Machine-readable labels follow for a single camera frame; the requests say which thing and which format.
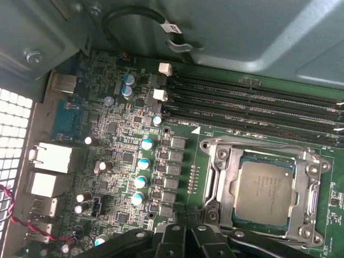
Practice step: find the CPU socket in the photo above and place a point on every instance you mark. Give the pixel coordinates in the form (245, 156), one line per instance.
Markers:
(314, 169)

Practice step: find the silver screw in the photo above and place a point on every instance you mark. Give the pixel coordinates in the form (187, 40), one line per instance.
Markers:
(33, 56)

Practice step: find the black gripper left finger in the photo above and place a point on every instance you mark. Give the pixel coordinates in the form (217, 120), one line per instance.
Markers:
(169, 242)

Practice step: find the silver port connector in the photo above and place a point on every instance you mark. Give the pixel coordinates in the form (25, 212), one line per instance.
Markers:
(40, 232)
(45, 184)
(43, 207)
(63, 82)
(52, 157)

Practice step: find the silver CPU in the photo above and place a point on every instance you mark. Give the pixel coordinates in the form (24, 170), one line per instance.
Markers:
(264, 193)

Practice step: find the black open PC case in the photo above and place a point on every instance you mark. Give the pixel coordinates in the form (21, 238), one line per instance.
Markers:
(242, 32)

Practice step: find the green motherboard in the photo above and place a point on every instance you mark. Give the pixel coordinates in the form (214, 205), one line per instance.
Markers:
(326, 215)

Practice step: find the metal socket cover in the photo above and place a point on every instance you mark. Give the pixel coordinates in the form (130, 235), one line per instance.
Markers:
(229, 185)

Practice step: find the black RAM slot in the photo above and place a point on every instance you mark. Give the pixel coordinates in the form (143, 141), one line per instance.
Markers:
(242, 125)
(242, 97)
(242, 111)
(242, 85)

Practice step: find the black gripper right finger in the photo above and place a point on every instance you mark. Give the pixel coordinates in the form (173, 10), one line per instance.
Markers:
(207, 242)

